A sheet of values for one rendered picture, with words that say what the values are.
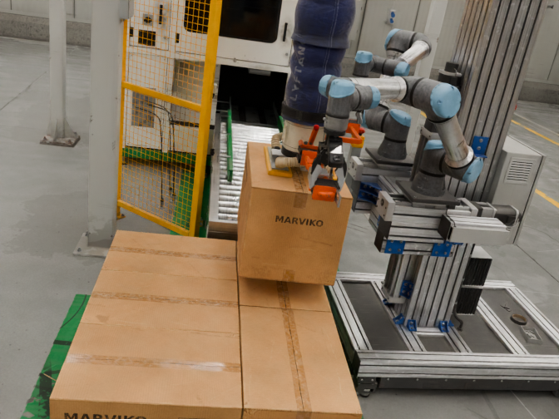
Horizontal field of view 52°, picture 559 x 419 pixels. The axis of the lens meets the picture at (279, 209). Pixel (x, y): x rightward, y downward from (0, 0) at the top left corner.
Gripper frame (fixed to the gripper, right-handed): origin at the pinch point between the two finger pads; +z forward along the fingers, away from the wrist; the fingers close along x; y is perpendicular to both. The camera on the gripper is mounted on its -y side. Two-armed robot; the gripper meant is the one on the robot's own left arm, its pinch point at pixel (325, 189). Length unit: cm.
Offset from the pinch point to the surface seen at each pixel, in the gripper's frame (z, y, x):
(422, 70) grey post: 14, 379, -157
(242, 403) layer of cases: 68, -28, 21
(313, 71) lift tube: -29, 51, 2
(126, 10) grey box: -30, 161, 92
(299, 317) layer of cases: 66, 21, -3
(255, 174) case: 13.1, 42.3, 20.1
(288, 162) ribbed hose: 6.2, 40.7, 7.9
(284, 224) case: 27.6, 27.9, 7.4
